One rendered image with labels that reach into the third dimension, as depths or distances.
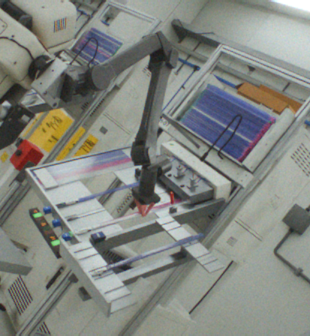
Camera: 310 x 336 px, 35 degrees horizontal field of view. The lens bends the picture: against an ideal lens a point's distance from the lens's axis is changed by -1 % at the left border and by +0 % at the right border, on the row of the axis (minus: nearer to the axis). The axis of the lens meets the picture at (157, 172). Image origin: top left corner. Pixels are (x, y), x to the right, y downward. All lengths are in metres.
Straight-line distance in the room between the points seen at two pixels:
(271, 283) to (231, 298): 0.33
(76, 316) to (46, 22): 1.35
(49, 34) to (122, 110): 2.04
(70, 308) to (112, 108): 1.60
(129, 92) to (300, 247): 1.65
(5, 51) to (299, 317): 2.71
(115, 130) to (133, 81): 0.38
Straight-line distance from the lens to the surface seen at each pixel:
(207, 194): 2.23
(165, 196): 2.27
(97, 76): 1.52
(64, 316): 2.39
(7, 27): 1.49
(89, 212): 2.16
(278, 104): 2.80
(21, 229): 3.64
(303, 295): 3.57
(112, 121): 3.51
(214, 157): 2.38
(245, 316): 3.72
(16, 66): 1.46
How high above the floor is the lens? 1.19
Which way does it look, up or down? 2 degrees down
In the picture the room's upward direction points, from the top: 38 degrees clockwise
